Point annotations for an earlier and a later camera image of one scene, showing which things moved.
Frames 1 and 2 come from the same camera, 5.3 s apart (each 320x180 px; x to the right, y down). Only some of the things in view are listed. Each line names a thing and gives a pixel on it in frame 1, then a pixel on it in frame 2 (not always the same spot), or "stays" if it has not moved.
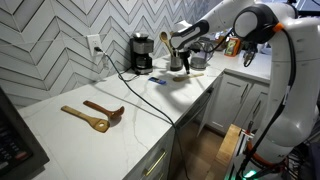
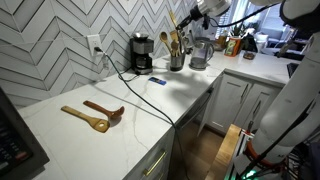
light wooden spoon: [184, 78] → [174, 34]
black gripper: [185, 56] → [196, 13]
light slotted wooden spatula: [101, 125] stays
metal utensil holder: [176, 63] stays
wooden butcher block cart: [225, 154] stays
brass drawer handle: [147, 171] stays
